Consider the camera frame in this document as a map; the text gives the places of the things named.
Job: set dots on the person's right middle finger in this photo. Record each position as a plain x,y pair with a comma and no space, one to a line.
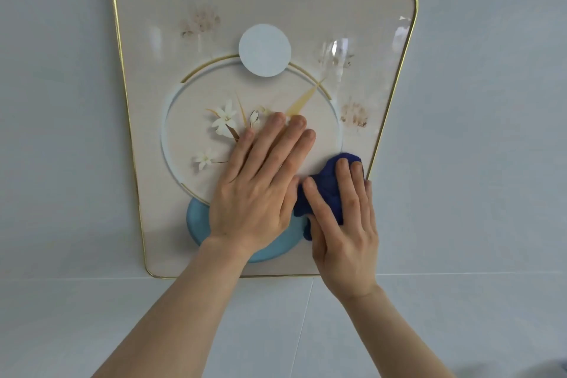
359,194

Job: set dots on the person's left hand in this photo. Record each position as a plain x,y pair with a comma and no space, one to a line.
250,209

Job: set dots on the person's right thumb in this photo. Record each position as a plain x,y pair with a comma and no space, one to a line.
320,205

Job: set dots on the person's left middle finger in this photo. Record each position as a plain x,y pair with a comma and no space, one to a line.
283,149

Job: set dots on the person's left forearm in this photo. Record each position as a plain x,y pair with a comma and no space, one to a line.
177,320

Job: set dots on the person's left thumb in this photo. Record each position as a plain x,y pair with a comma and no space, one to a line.
290,202

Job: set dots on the floral wall picture gold frame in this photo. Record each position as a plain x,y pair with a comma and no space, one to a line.
177,58

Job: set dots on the dark blue cleaning cloth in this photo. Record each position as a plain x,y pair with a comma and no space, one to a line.
327,179

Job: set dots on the person's left little finger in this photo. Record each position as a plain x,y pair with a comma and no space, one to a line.
237,154

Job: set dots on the person's right hand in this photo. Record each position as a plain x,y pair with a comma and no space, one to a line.
350,249

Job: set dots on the person's right forearm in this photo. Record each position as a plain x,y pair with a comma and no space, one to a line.
390,338

